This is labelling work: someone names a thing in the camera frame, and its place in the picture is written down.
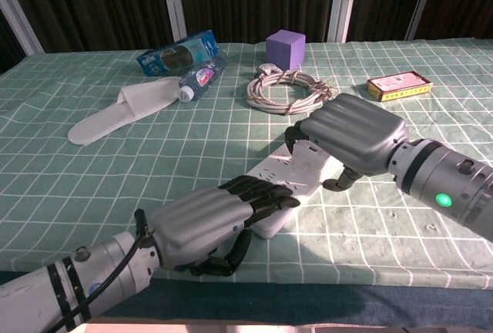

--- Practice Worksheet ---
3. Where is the grey black right robot hand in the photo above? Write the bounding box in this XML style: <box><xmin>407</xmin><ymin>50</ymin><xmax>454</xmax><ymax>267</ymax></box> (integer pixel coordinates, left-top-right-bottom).
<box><xmin>284</xmin><ymin>92</ymin><xmax>410</xmax><ymax>190</ymax></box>

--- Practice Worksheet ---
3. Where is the grey black left robot hand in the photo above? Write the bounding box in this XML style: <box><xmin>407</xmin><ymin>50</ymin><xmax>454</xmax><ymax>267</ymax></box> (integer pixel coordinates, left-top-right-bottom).
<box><xmin>148</xmin><ymin>175</ymin><xmax>301</xmax><ymax>278</ymax></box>

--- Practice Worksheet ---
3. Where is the white power strip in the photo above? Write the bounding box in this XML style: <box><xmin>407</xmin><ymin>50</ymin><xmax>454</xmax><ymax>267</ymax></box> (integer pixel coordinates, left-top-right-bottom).
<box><xmin>246</xmin><ymin>143</ymin><xmax>347</xmax><ymax>240</ymax></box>

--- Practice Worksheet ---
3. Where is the yellow red small box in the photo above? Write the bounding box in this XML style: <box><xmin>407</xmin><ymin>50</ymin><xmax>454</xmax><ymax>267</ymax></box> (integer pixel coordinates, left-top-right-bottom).
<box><xmin>365</xmin><ymin>71</ymin><xmax>434</xmax><ymax>103</ymax></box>

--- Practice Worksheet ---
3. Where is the green checked tablecloth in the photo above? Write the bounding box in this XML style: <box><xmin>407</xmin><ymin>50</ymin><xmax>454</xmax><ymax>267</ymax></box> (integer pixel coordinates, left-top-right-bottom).
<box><xmin>0</xmin><ymin>37</ymin><xmax>493</xmax><ymax>290</ymax></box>

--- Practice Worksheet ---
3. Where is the purple foam cube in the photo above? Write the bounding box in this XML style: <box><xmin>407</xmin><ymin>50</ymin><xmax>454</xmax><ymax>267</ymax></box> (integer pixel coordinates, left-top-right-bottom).
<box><xmin>265</xmin><ymin>29</ymin><xmax>307</xmax><ymax>71</ymax></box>

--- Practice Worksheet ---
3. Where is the white disposable slipper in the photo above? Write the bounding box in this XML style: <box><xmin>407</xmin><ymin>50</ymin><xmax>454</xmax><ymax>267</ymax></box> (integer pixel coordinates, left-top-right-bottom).
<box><xmin>68</xmin><ymin>76</ymin><xmax>183</xmax><ymax>146</ymax></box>

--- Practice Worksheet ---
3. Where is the clear plastic water bottle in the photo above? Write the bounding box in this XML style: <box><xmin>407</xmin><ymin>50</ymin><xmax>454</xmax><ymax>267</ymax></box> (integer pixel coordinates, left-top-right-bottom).
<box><xmin>178</xmin><ymin>58</ymin><xmax>226</xmax><ymax>103</ymax></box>

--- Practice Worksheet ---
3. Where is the blue snack package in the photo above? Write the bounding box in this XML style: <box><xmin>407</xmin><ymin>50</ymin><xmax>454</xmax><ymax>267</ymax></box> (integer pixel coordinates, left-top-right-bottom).
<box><xmin>136</xmin><ymin>29</ymin><xmax>223</xmax><ymax>77</ymax></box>

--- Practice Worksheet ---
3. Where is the grey cable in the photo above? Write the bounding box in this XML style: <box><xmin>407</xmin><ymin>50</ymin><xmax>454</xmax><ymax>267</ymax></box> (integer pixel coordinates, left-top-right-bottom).
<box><xmin>246</xmin><ymin>62</ymin><xmax>335</xmax><ymax>116</ymax></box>

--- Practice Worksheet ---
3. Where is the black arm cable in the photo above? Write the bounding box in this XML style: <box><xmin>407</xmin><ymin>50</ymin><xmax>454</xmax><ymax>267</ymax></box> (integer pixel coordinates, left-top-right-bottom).
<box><xmin>50</xmin><ymin>209</ymin><xmax>154</xmax><ymax>333</ymax></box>

